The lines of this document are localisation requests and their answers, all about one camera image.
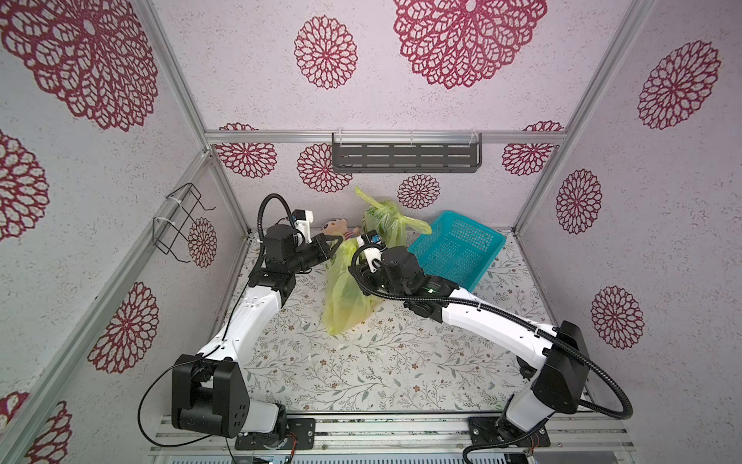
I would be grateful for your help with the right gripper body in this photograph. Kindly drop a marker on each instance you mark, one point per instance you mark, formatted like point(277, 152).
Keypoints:
point(359, 270)

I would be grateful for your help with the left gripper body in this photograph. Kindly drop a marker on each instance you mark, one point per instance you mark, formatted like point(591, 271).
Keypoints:
point(305, 256)

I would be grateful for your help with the green avocado plastic bag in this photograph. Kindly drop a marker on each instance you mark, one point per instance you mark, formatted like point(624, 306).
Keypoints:
point(386, 219)
point(346, 305)

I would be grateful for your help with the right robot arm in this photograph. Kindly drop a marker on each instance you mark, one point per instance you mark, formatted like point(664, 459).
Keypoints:
point(556, 381)

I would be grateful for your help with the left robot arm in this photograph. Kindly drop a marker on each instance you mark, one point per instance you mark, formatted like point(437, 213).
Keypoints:
point(209, 391)

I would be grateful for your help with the pink plush doll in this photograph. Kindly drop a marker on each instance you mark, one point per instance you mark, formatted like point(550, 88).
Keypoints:
point(337, 227)

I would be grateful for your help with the teal plastic basket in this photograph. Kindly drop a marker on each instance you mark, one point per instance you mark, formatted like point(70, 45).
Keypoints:
point(458, 249)

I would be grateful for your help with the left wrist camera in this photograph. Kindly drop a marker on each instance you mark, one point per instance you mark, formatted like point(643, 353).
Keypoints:
point(303, 220)

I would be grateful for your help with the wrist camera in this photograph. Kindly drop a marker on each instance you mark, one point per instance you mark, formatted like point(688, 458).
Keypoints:
point(372, 255)
point(303, 220)

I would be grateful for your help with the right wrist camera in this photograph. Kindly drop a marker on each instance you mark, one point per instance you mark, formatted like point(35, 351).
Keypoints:
point(372, 255)

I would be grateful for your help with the grey metal wall shelf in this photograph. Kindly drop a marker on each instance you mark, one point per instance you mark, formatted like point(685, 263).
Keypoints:
point(410, 157)

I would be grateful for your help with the black wire wall rack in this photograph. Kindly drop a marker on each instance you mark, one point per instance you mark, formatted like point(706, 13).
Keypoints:
point(186, 234)

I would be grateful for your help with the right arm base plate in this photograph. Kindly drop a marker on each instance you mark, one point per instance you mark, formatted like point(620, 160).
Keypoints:
point(495, 431)

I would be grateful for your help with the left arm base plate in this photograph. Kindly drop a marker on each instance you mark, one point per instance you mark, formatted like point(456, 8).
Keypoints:
point(295, 434)

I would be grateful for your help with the aluminium front rail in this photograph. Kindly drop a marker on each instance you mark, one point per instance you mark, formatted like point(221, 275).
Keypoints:
point(407, 438)

